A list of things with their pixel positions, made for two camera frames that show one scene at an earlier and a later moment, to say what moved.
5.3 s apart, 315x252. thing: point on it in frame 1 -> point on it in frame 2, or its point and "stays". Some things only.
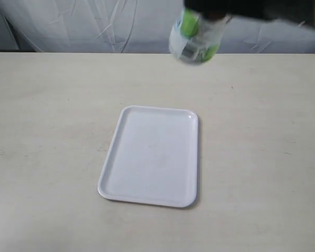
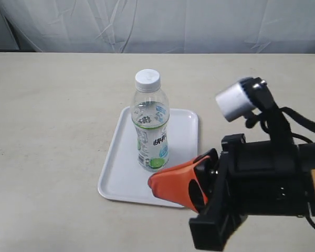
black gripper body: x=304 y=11 -> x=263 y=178
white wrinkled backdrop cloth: x=130 y=26 stays
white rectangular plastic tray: x=154 y=159 stays
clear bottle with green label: x=194 y=39 -> x=150 y=114
